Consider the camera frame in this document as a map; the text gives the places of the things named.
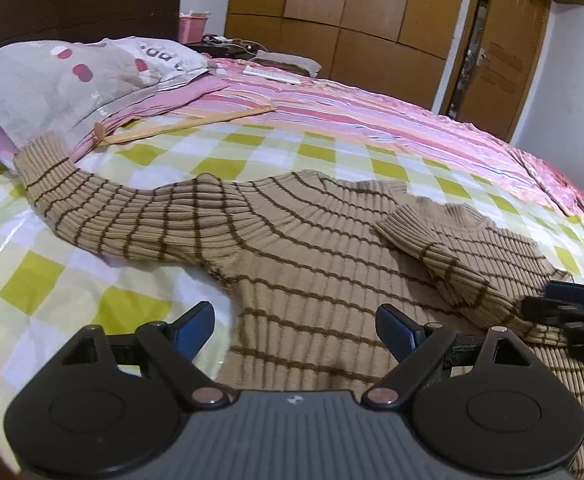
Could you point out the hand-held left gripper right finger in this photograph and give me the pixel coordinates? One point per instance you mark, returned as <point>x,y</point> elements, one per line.
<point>394,332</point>

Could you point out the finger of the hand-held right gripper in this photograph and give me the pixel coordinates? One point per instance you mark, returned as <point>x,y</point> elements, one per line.
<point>567,327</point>
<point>579,295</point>

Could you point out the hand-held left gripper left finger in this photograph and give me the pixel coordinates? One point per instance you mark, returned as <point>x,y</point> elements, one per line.
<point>197,325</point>

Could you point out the tan striped knit sweater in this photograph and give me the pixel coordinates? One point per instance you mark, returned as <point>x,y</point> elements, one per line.
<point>297,240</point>

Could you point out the pink floral quilt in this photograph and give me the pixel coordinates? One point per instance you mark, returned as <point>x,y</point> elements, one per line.
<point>557,185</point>

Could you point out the long wooden stick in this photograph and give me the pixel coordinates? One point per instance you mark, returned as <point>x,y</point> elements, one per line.
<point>206,119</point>

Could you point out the pink striped bedspread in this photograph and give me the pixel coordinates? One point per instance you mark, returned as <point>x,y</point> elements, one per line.
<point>372,110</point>

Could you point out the brown wooden door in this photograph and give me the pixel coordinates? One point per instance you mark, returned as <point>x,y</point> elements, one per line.
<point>507,55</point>

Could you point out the white flat object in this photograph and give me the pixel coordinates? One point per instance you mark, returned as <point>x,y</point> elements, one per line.
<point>272,75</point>

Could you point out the grey cloth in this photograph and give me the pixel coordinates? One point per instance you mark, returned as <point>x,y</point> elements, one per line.
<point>292,62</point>

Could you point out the grey pillow with pink dots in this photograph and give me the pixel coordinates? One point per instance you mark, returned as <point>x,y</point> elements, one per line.
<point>36,80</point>

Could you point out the pink plastic basket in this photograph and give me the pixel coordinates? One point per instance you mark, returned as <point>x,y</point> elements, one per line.
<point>194,29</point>

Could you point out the brown wooden wardrobe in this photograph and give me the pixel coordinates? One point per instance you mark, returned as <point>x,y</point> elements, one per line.
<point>347,15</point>

